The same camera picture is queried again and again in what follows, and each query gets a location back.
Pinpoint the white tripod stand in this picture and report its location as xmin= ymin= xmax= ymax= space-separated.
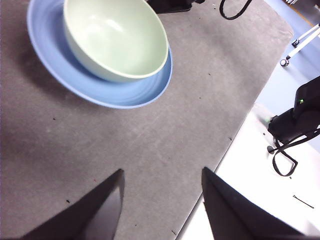
xmin=279 ymin=23 xmax=320 ymax=67

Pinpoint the black curved cable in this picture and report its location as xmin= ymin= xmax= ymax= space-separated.
xmin=219 ymin=0 xmax=253 ymax=21

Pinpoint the black box-shaped object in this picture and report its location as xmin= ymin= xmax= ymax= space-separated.
xmin=146 ymin=0 xmax=206 ymax=15

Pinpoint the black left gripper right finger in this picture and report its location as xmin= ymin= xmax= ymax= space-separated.
xmin=201 ymin=166 xmax=311 ymax=240

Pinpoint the thin black hairpin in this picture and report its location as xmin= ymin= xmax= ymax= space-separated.
xmin=292 ymin=194 xmax=315 ymax=209

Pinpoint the blue round plate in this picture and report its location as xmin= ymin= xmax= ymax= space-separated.
xmin=26 ymin=0 xmax=174 ymax=110

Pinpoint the pale green ribbed bowl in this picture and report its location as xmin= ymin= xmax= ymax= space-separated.
xmin=63 ymin=0 xmax=169 ymax=83

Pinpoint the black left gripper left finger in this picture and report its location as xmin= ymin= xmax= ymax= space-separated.
xmin=19 ymin=168 xmax=125 ymax=240

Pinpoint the dark grey table mat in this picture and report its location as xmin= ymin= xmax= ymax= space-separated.
xmin=0 ymin=0 xmax=295 ymax=240

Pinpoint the black looped strap cable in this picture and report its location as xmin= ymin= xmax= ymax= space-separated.
xmin=266 ymin=129 xmax=320 ymax=177

